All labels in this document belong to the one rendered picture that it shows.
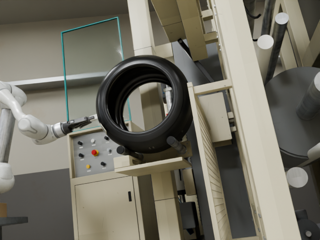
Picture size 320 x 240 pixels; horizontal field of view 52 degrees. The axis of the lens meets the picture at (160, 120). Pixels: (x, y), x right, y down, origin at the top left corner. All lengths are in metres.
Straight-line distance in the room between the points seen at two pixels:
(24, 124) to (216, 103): 1.11
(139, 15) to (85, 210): 1.49
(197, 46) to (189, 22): 0.20
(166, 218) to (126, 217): 0.52
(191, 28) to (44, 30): 3.87
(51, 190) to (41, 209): 0.27
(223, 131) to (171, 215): 0.59
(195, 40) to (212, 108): 0.42
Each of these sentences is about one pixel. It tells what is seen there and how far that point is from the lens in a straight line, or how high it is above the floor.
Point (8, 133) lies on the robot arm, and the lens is 2.51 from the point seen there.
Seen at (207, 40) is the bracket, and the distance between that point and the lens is 2.05.
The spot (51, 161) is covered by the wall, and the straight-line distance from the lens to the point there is 4.81.
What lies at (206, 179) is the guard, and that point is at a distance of 1.16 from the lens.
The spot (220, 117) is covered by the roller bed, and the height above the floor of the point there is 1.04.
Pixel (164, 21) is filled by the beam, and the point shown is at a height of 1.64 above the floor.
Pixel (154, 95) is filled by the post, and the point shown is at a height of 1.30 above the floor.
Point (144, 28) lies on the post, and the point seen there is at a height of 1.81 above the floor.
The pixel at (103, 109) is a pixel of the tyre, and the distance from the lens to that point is 1.86.
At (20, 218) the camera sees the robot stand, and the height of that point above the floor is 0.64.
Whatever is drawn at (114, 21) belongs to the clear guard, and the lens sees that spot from 3.00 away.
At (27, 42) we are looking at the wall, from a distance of 5.53.
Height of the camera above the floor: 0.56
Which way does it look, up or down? 15 degrees up
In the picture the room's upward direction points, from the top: 9 degrees counter-clockwise
